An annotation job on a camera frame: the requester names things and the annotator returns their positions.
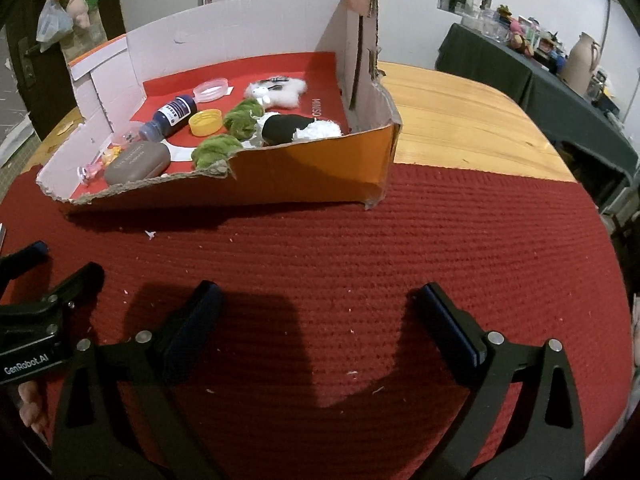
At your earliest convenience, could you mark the row of small desk items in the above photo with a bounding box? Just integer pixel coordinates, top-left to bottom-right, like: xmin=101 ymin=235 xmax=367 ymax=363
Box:
xmin=460 ymin=2 xmax=626 ymax=116

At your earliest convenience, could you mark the red knitted mat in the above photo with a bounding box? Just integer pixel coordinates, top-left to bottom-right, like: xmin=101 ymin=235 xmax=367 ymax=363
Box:
xmin=0 ymin=162 xmax=633 ymax=480

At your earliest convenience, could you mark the yellow bottle cap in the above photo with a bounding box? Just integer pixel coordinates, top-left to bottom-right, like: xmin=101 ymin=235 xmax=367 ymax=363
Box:
xmin=188 ymin=109 xmax=223 ymax=137

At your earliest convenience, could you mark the beige thermos jug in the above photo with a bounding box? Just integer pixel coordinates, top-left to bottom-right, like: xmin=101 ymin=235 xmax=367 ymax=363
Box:
xmin=559 ymin=31 xmax=601 ymax=96

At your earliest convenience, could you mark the clear plastic bag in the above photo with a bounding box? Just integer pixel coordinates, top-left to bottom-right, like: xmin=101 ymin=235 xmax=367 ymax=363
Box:
xmin=36 ymin=0 xmax=75 ymax=53

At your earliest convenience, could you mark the person's left hand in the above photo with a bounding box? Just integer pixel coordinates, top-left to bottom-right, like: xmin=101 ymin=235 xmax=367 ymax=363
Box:
xmin=19 ymin=382 xmax=48 ymax=436

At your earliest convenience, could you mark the white plush sheep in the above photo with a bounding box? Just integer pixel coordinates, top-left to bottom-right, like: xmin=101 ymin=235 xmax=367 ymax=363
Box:
xmin=243 ymin=75 xmax=308 ymax=110

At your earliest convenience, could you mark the dark door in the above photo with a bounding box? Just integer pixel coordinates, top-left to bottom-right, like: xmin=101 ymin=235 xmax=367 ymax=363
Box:
xmin=0 ymin=0 xmax=126 ymax=136

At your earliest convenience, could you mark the orange cardboard box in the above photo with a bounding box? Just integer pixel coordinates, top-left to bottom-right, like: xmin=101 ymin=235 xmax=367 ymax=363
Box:
xmin=35 ymin=0 xmax=403 ymax=211

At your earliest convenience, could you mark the dark green tablecloth table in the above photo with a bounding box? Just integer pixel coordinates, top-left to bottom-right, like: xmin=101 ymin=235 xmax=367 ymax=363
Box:
xmin=435 ymin=22 xmax=640 ymax=216

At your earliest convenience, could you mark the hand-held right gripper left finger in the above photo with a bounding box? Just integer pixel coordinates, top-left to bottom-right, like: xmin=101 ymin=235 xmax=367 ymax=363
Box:
xmin=52 ymin=280 xmax=226 ymax=480

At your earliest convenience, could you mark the blonde doll figure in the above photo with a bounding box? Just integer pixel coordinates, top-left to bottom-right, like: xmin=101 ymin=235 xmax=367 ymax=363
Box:
xmin=75 ymin=145 xmax=126 ymax=183

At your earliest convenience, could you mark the dark blue bottle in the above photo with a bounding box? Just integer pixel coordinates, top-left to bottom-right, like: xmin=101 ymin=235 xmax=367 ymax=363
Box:
xmin=137 ymin=94 xmax=199 ymax=143

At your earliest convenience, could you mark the door handle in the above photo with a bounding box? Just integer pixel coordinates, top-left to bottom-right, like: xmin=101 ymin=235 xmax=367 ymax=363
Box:
xmin=17 ymin=37 xmax=43 ymax=86

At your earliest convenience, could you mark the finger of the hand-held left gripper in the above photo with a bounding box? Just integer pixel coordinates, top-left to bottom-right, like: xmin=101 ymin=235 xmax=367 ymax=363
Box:
xmin=0 ymin=241 xmax=51 ymax=282
xmin=0 ymin=262 xmax=105 ymax=316

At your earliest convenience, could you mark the grey rounded compact case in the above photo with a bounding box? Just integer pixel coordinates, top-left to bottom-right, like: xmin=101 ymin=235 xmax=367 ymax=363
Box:
xmin=103 ymin=140 xmax=172 ymax=185

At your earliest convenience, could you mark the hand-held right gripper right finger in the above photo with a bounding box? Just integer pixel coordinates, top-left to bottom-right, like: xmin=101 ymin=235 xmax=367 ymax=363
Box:
xmin=412 ymin=282 xmax=586 ymax=480

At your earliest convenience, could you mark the small clear plastic box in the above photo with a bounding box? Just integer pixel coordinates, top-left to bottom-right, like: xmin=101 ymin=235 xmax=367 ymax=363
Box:
xmin=112 ymin=127 xmax=146 ymax=148

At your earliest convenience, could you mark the clear round lid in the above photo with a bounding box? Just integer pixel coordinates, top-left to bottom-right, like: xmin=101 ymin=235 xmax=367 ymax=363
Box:
xmin=192 ymin=77 xmax=231 ymax=102

